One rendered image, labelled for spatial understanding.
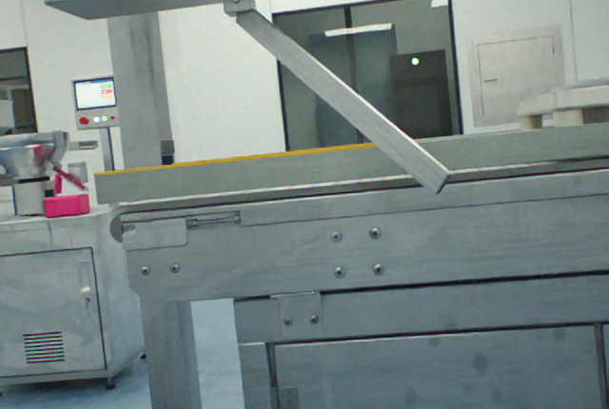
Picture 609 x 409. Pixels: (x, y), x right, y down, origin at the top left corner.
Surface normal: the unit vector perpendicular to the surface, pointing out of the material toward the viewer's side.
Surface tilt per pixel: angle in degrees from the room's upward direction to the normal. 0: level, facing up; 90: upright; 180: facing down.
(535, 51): 90
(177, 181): 90
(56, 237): 90
